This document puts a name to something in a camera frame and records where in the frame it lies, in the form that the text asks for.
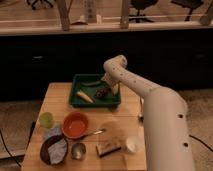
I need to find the dark grape bunch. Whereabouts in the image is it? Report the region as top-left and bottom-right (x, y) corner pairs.
(95, 87), (111, 99)

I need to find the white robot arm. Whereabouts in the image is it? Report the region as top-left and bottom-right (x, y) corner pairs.
(102, 55), (195, 171)

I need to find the green cucumber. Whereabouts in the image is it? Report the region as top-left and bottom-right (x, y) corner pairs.
(82, 81), (101, 87)

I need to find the green plastic tray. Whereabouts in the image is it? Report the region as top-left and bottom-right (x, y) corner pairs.
(69, 74), (121, 108)

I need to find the metal spoon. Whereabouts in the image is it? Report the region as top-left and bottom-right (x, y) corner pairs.
(80, 128), (106, 140)

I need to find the orange bowl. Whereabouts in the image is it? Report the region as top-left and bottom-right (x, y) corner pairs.
(62, 112), (89, 139)

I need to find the white cup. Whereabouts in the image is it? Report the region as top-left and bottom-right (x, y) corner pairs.
(124, 136), (143, 154)

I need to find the wooden block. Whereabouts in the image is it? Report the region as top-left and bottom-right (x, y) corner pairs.
(96, 140), (121, 158)

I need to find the small metal cup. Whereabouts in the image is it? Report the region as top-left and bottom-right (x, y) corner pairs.
(71, 143), (86, 160)

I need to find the green cup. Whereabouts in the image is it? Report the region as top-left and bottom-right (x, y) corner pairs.
(39, 112), (53, 128)

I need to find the light blue cloth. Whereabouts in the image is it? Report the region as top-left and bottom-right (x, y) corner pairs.
(43, 125), (62, 141)

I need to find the grey blue cloth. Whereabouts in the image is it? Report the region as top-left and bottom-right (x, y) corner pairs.
(48, 139), (67, 164)

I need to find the office chair middle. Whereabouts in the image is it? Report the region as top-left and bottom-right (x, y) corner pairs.
(129, 0), (158, 23)

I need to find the office chair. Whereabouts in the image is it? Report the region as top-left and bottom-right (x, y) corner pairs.
(26, 0), (54, 10)
(129, 0), (158, 23)
(171, 0), (204, 21)

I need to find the dark purple bowl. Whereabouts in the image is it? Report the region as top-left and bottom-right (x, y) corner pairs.
(40, 135), (68, 165)

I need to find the office chair right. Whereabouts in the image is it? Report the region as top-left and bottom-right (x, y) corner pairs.
(171, 0), (204, 21)

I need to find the office chair left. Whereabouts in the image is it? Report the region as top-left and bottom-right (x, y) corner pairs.
(26, 0), (54, 10)

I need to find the black cable right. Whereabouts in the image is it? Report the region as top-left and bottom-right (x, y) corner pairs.
(189, 133), (213, 154)

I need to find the black cable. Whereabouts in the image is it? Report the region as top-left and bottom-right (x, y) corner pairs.
(189, 133), (213, 154)
(0, 129), (23, 168)

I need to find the black cable left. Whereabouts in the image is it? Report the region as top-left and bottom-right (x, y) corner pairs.
(0, 129), (23, 168)

